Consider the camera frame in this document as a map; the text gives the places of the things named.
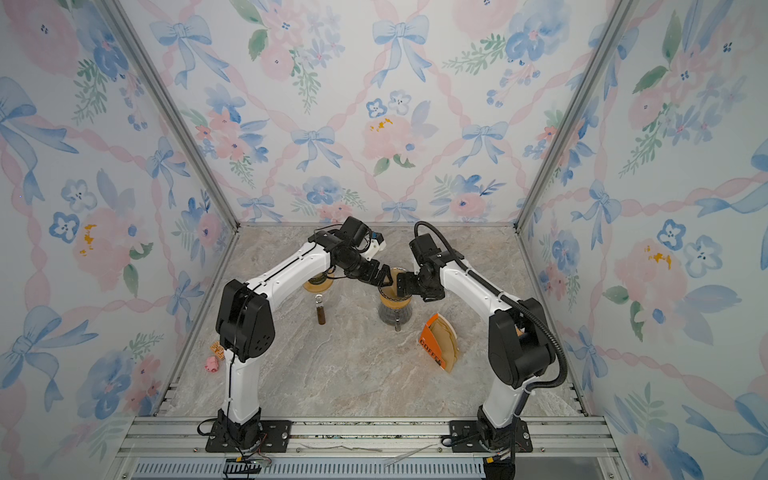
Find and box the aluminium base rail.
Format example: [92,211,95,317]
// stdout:
[105,417,629,479]

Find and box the small pink toy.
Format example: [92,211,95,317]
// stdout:
[204,356,220,373]

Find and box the orange coffee filter pack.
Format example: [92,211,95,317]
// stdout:
[418,313,460,373]

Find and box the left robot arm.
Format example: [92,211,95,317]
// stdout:
[211,217,394,452]

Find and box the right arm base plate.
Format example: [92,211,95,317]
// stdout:
[441,420,533,455]

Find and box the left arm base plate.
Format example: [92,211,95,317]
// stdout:
[205,420,293,454]

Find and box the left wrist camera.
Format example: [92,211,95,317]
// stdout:
[362,232,386,260]

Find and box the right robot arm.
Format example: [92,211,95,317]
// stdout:
[397,234,562,452]

